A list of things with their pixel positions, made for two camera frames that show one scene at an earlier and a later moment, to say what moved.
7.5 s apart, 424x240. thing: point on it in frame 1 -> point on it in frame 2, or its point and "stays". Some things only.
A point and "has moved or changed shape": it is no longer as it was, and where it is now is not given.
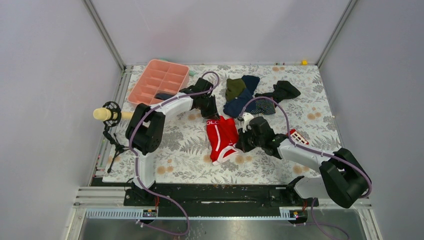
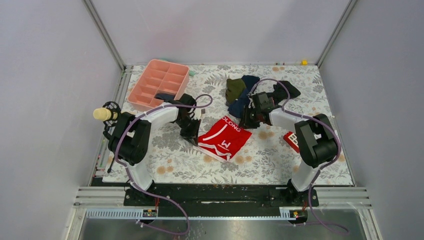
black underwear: [283, 89] stays
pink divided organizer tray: [158, 77] stays
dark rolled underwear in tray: [164, 96] stays
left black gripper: [212, 113] -> [192, 135]
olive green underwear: [235, 87] stays
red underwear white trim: [223, 135] has moved or changed shape
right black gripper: [242, 144] -> [245, 122]
